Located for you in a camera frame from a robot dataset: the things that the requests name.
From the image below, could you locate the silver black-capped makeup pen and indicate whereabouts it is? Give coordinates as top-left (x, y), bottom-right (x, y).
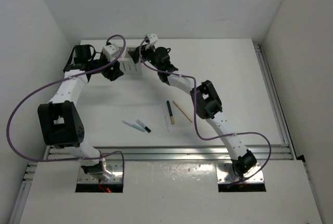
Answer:
top-left (136, 119), bottom-right (151, 133)

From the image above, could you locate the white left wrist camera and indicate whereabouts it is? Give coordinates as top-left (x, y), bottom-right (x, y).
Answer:
top-left (102, 44), bottom-right (120, 62)

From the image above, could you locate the metal base plate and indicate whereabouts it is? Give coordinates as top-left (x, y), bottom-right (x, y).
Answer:
top-left (216, 161), bottom-right (264, 185)
top-left (77, 159), bottom-right (123, 185)

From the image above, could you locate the aluminium front rail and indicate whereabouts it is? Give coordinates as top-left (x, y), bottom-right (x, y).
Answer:
top-left (44, 144), bottom-right (294, 161)

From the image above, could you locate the aluminium rail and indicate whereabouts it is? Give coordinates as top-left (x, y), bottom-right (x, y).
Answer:
top-left (44, 144), bottom-right (294, 161)
top-left (253, 43), bottom-right (297, 160)

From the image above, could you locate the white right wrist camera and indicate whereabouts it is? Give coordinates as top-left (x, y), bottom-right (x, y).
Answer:
top-left (144, 33), bottom-right (158, 47)

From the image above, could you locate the white light-blue makeup pen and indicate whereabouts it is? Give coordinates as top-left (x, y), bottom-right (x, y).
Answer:
top-left (122, 120), bottom-right (146, 132)

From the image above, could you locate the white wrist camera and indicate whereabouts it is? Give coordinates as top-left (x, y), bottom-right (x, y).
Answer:
top-left (102, 44), bottom-right (120, 62)
top-left (144, 33), bottom-right (158, 47)

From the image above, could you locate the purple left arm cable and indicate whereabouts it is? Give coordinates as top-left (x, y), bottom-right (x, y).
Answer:
top-left (5, 35), bottom-right (128, 175)

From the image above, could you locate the aluminium right side rail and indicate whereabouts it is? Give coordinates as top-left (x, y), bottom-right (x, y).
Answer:
top-left (253, 43), bottom-right (297, 160)

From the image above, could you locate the white two-slot organizer box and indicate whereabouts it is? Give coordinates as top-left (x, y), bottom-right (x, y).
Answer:
top-left (118, 46), bottom-right (143, 76)

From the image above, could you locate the gold slim makeup pen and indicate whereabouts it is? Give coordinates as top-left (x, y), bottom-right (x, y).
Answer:
top-left (172, 101), bottom-right (194, 123)

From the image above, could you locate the dark green gold makeup pen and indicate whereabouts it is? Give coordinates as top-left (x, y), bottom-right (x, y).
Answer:
top-left (166, 101), bottom-right (175, 125)

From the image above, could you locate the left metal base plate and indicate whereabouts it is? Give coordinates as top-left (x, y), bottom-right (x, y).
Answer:
top-left (77, 159), bottom-right (123, 185)

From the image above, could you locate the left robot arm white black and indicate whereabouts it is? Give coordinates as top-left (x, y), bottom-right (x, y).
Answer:
top-left (37, 43), bottom-right (125, 181)

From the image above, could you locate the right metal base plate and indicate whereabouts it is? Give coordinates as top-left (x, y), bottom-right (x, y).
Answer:
top-left (216, 161), bottom-right (264, 185)

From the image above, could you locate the thin white eyeliner pencil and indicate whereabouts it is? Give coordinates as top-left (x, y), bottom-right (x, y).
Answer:
top-left (162, 105), bottom-right (170, 133)

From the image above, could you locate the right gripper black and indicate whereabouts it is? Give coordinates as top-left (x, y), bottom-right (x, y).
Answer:
top-left (129, 42), bottom-right (161, 71)

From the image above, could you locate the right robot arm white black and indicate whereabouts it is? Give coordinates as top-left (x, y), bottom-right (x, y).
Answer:
top-left (129, 45), bottom-right (257, 179)

